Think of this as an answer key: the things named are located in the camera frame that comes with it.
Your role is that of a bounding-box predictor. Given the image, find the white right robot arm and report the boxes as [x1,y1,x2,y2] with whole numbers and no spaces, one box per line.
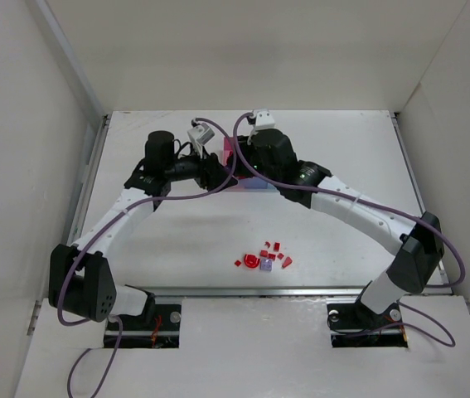
[235,129,444,315]

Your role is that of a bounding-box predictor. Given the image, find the red wedge lego piece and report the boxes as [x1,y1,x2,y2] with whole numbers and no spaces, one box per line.
[282,256,293,269]

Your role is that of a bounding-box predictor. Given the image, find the lilac square lego plate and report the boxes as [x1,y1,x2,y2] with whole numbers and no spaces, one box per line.
[259,259,274,272]

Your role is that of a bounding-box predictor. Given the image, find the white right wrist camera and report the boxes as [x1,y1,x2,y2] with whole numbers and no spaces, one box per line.
[247,109,275,136]

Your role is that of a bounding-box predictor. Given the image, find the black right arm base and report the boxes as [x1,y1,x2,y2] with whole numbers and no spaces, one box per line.
[327,298,408,348]

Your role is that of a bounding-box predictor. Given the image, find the red round horseshoe lego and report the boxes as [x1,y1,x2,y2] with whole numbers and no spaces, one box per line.
[243,254,260,269]

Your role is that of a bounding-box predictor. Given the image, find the three-compartment colour sorting tray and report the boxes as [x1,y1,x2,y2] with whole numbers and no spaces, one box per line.
[220,136,279,194]

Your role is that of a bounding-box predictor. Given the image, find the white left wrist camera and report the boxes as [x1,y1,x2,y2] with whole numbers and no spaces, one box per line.
[187,123,215,158]

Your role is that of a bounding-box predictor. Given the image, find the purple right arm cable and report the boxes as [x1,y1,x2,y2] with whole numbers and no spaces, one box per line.
[232,111,467,348]

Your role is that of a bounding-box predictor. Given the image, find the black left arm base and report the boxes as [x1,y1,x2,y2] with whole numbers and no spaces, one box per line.
[119,302,182,349]

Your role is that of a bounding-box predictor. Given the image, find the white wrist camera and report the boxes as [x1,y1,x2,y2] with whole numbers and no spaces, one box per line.
[187,123,215,158]
[247,109,275,136]

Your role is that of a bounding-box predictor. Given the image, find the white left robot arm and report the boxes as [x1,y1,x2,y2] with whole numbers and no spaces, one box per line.
[48,123,236,325]

